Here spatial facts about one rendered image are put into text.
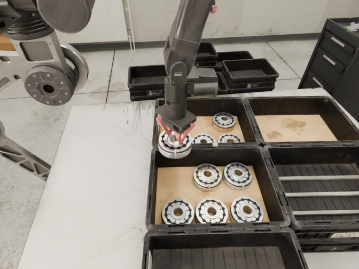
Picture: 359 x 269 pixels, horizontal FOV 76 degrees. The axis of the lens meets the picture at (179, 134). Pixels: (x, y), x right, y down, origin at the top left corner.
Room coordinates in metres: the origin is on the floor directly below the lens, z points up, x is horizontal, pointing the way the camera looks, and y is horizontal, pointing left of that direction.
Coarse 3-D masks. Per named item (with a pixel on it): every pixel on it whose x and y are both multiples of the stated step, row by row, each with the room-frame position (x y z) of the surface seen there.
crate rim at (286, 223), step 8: (152, 152) 0.53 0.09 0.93; (152, 160) 0.50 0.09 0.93; (264, 160) 0.51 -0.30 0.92; (152, 168) 0.47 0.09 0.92; (152, 176) 0.43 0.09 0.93; (272, 176) 0.43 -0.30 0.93; (152, 184) 0.40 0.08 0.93; (272, 184) 0.40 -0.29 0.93; (152, 192) 0.37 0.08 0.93; (280, 200) 0.35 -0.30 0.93; (280, 208) 0.32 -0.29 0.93; (288, 216) 0.30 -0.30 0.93; (160, 224) 0.27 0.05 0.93; (168, 224) 0.27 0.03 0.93; (176, 224) 0.27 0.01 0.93; (184, 224) 0.27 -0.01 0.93; (192, 224) 0.27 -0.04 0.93; (200, 224) 0.27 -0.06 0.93; (208, 224) 0.27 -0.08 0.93; (216, 224) 0.27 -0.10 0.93; (224, 224) 0.28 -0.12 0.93; (232, 224) 0.27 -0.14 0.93; (240, 224) 0.27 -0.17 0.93; (248, 224) 0.27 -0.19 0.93; (264, 224) 0.27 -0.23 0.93; (272, 224) 0.27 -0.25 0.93; (280, 224) 0.27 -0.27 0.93; (288, 224) 0.27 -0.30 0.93
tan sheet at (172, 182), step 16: (160, 176) 0.50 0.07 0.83; (176, 176) 0.50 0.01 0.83; (192, 176) 0.50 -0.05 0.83; (160, 192) 0.43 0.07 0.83; (176, 192) 0.43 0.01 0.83; (192, 192) 0.43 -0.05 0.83; (208, 192) 0.43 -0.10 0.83; (224, 192) 0.43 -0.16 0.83; (240, 192) 0.43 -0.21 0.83; (256, 192) 0.43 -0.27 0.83; (160, 208) 0.37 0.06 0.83
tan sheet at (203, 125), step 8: (200, 120) 0.82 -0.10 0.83; (208, 120) 0.82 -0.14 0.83; (160, 128) 0.76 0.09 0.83; (168, 128) 0.76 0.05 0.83; (192, 128) 0.76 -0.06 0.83; (200, 128) 0.76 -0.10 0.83; (208, 128) 0.76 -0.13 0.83; (240, 128) 0.76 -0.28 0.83; (192, 136) 0.71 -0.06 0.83; (216, 136) 0.71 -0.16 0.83; (240, 136) 0.71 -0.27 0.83
